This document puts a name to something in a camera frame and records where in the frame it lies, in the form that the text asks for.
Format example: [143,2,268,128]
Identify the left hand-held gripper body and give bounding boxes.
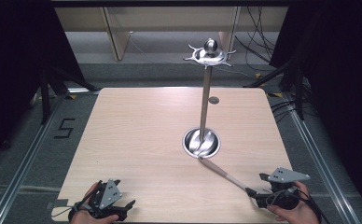
[76,178,130,221]

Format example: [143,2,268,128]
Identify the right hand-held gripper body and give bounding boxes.
[257,167,312,210]

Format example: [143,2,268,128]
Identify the wooden handled metal ladle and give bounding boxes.
[188,130,254,194]

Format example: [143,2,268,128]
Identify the metal utensil rack stand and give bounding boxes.
[182,37,237,160]

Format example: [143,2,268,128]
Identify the person's right hand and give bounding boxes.
[266,180,322,224]

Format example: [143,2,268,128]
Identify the person's left hand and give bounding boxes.
[70,181,119,224]

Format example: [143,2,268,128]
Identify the black metal stand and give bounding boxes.
[38,66,101,126]
[244,59,306,121]

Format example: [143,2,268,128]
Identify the black curtain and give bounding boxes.
[268,0,362,216]
[0,0,88,171]

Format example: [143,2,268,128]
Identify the light wooden furniture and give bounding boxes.
[53,6,289,62]

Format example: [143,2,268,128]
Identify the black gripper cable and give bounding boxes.
[297,189,332,224]

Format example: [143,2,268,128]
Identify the aluminium floor rail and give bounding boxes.
[0,90,69,224]
[282,92,362,224]

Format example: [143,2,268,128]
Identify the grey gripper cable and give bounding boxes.
[51,205,78,219]

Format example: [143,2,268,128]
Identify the black floor cables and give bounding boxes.
[270,98,299,123]

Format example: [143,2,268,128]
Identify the hanging black cables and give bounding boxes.
[234,6,278,64]

